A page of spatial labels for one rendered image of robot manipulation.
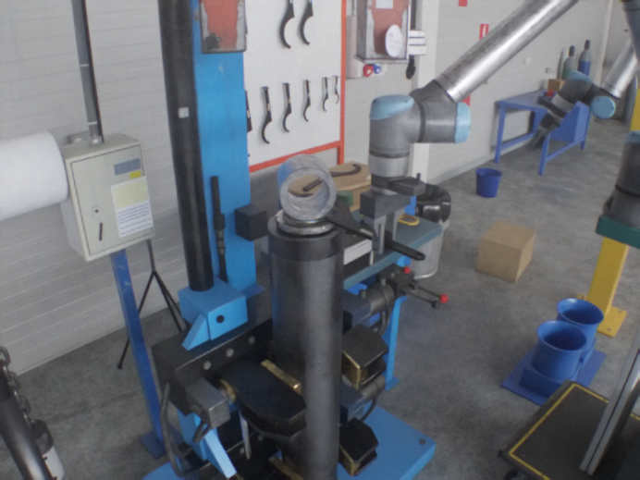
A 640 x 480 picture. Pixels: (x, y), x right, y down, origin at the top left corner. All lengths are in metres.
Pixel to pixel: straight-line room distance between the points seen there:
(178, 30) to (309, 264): 0.71
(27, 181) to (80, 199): 0.22
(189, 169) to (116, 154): 0.49
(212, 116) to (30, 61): 1.61
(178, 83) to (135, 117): 1.83
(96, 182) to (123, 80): 1.38
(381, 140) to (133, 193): 1.15
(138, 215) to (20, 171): 0.50
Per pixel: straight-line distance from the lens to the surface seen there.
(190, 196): 1.50
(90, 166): 1.86
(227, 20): 1.19
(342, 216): 1.30
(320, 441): 1.77
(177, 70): 1.41
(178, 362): 1.54
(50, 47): 3.01
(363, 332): 1.73
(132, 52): 3.19
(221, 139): 1.60
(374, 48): 1.23
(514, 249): 4.06
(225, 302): 1.57
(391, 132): 1.05
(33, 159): 1.78
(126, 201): 1.95
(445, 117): 1.08
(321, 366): 1.53
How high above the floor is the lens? 2.05
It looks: 27 degrees down
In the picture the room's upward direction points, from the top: straight up
